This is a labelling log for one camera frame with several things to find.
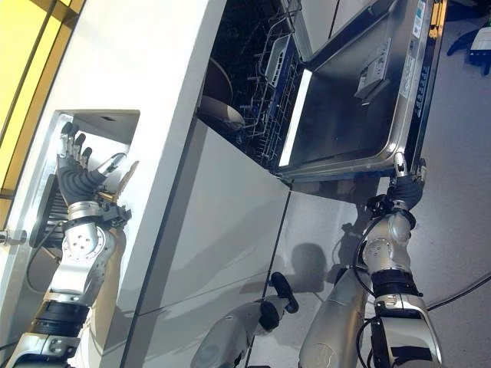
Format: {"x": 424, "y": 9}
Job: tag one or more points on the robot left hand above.
{"x": 74, "y": 182}

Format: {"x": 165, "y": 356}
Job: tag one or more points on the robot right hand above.
{"x": 406, "y": 189}

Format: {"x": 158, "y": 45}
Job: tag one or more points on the stainless dishwasher door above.
{"x": 345, "y": 115}

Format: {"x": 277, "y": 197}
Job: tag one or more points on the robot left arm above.
{"x": 78, "y": 245}

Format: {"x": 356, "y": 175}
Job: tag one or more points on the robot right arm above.
{"x": 395, "y": 306}

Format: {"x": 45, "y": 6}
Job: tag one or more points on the white sink basin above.
{"x": 111, "y": 130}

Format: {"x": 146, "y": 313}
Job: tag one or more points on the chrome faucet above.
{"x": 11, "y": 236}

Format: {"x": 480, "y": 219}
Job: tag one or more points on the white kitchen counter cabinet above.
{"x": 172, "y": 115}

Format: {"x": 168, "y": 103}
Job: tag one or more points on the grey detergent dispenser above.
{"x": 374, "y": 71}

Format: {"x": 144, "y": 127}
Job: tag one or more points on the blue floor object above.
{"x": 466, "y": 40}

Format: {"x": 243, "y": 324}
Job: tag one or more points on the beige bowl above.
{"x": 224, "y": 111}

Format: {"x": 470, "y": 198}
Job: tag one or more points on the large beige plate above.
{"x": 218, "y": 78}

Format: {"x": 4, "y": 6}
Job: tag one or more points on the grey cutlery basket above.
{"x": 277, "y": 57}

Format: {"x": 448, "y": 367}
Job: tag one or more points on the robot left leg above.
{"x": 238, "y": 326}

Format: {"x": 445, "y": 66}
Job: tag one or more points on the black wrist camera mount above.
{"x": 115, "y": 212}
{"x": 377, "y": 205}

